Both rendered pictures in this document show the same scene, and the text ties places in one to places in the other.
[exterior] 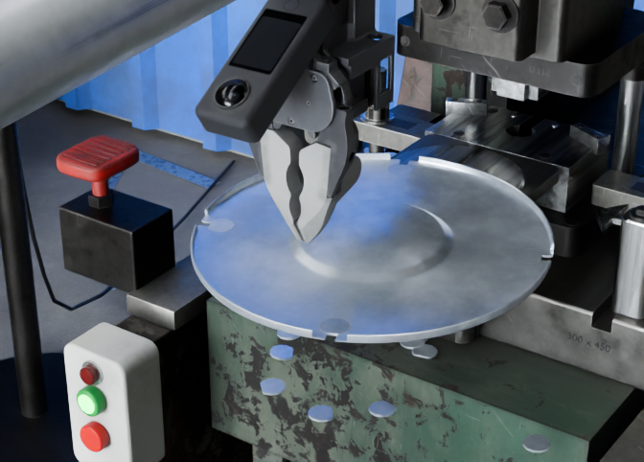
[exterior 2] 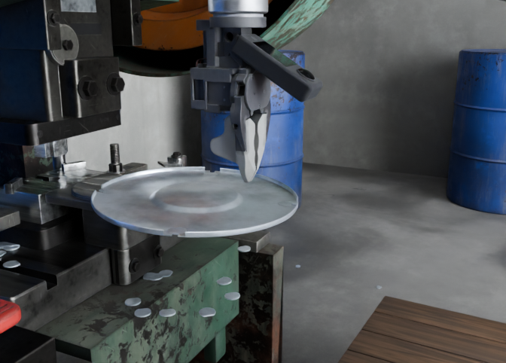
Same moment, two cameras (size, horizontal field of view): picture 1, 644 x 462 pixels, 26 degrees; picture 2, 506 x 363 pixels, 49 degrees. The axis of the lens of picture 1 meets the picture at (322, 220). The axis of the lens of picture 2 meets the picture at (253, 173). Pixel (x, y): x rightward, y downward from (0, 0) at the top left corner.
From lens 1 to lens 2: 129 cm
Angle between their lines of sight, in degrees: 91
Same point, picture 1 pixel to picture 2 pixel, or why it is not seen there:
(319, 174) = (263, 132)
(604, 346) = not seen: hidden behind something
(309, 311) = (272, 208)
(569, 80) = (116, 118)
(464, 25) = (99, 98)
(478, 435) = (211, 279)
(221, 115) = (317, 83)
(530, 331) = (165, 239)
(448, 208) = (161, 184)
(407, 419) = (190, 303)
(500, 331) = not seen: hidden behind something
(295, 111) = (260, 99)
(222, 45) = not seen: outside the picture
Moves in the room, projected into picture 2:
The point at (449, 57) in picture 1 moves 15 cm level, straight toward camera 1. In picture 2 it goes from (65, 132) to (168, 131)
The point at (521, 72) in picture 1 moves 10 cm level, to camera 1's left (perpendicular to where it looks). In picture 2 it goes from (97, 123) to (89, 135)
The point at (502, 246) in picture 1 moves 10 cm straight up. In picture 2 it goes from (202, 177) to (200, 115)
